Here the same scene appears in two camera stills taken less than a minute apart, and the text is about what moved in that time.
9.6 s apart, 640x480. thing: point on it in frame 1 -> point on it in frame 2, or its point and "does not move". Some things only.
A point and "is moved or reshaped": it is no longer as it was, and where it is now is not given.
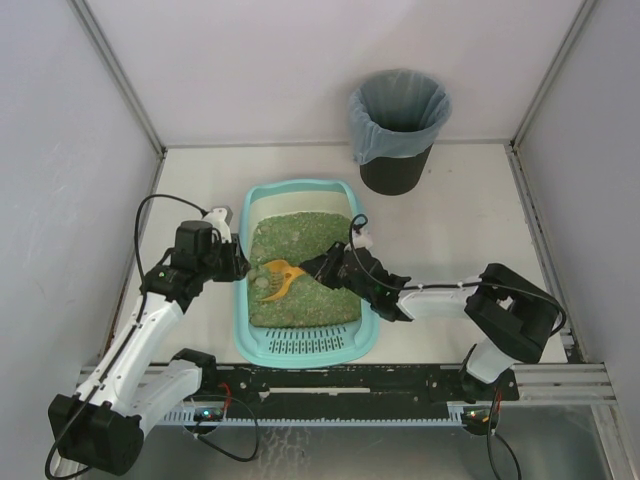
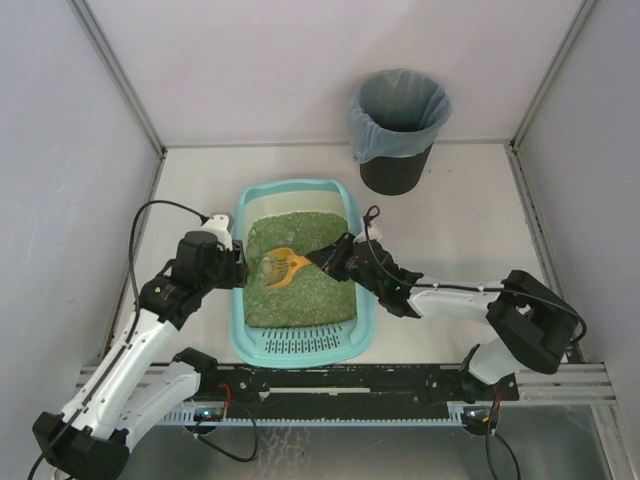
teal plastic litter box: [299, 346] does not move
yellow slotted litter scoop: [280, 276] is moved or reshaped
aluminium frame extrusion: [564, 383] does not move
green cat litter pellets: [296, 238] does not move
